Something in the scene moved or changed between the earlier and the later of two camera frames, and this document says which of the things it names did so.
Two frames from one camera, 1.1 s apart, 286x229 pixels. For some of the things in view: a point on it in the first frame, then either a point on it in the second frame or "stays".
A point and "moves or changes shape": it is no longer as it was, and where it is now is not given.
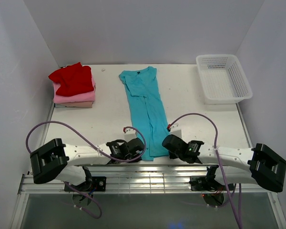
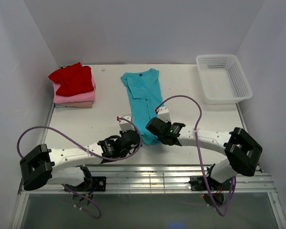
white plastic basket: (222, 79) stays
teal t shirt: (148, 109) moves or changes shape
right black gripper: (172, 156) -> (168, 123)
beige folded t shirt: (83, 104) stays
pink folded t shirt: (86, 97) stays
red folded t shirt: (75, 79) stays
